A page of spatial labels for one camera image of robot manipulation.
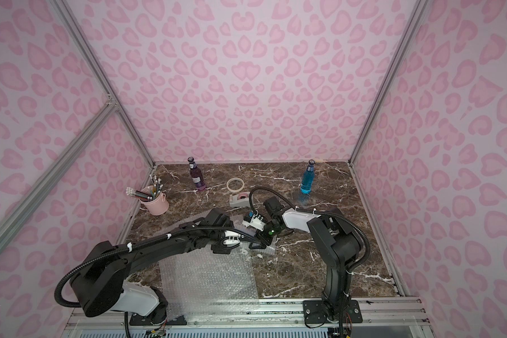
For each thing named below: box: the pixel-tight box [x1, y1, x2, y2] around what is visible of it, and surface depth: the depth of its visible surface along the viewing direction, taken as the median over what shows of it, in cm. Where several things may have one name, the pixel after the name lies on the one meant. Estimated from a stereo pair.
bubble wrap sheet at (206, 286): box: [158, 244, 261, 327], surface depth 80 cm
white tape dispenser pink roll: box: [229, 191, 250, 208], surface depth 103 cm
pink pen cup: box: [139, 185, 169, 216], surface depth 98 cm
